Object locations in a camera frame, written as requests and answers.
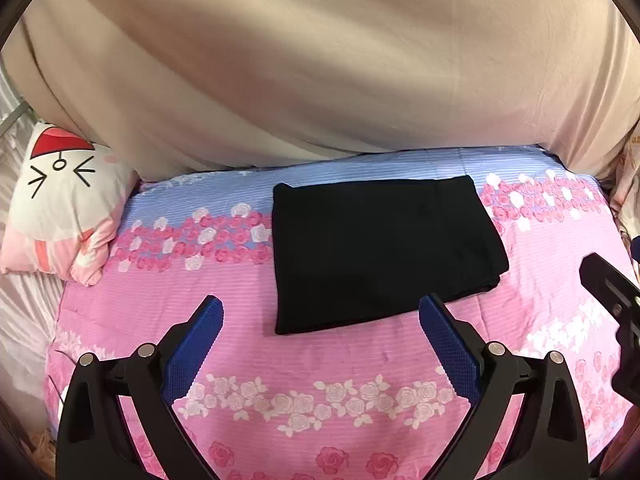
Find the metal bed frame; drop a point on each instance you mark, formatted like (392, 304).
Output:
(15, 116)

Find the beige curtain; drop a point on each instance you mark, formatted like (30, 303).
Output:
(320, 60)

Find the cat print pillow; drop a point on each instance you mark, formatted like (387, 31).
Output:
(65, 200)

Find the pink floral bedsheet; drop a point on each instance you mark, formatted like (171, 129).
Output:
(350, 375)

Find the black pants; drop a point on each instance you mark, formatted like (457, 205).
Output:
(375, 250)

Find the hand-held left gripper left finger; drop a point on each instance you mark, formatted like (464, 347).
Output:
(192, 345)

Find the cream printed cloth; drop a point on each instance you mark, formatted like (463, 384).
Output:
(627, 185)

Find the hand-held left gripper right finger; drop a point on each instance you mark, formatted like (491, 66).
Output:
(450, 345)

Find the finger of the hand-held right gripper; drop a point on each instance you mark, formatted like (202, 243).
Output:
(605, 280)

